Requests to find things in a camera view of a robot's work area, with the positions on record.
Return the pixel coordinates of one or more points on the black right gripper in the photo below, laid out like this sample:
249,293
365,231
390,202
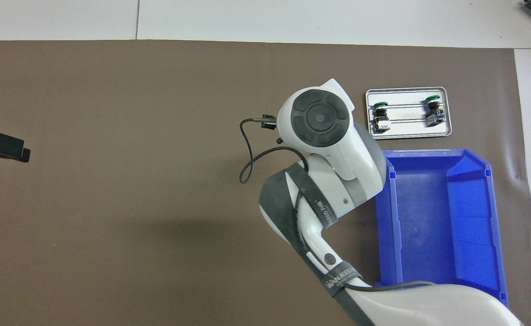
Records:
270,123

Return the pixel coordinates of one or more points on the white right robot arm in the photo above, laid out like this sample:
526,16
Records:
320,117

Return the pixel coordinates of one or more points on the brown table mat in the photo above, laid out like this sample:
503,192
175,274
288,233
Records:
111,226

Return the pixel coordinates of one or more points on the silver metal tray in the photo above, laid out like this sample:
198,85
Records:
406,97

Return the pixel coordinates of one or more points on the blue plastic storage bin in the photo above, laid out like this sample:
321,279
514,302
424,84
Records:
433,226

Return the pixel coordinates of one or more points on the green push button switch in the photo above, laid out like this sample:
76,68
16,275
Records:
381,118
434,113

